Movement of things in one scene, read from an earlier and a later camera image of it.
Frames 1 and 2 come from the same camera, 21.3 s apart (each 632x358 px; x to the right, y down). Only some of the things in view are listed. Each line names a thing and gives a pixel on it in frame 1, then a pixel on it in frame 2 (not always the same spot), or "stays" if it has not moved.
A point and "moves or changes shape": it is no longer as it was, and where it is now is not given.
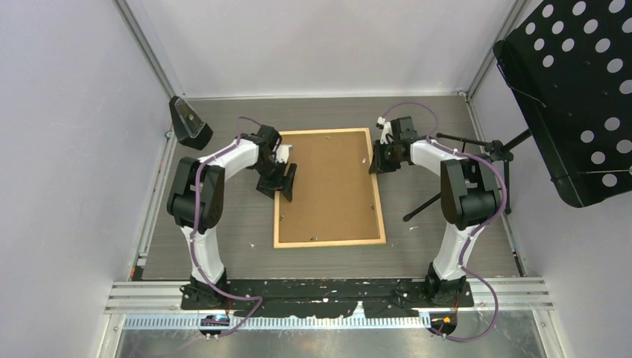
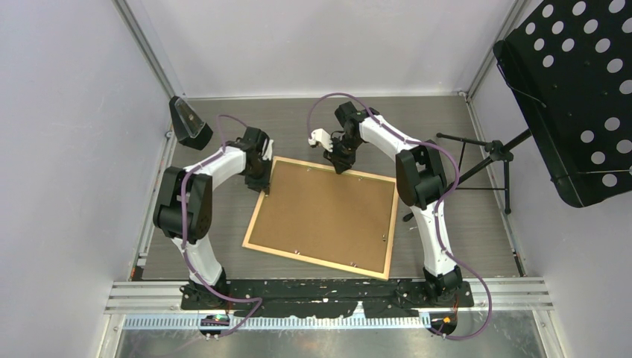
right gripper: x=378 y=164 -> x=340 y=164
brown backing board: x=334 y=197 moves or changes shape
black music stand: x=569 y=71 stays
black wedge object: x=191 y=129 stays
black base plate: x=326 y=297 stays
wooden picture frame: x=382 y=240 -> x=321 y=262
